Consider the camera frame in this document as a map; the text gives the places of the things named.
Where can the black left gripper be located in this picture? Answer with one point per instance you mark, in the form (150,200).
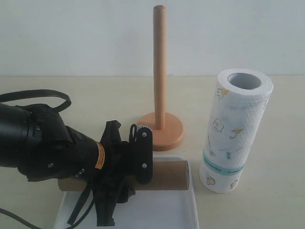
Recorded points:
(119,160)

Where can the brown cardboard tube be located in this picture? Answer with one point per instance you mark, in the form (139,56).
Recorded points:
(166,175)

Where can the patterned paper towel roll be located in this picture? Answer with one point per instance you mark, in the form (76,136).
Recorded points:
(240,99)

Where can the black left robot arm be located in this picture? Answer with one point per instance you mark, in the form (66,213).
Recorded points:
(35,140)

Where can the wooden paper towel holder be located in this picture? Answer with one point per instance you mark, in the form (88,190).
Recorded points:
(168,130)

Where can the white plastic tray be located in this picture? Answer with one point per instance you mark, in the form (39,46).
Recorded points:
(173,209)

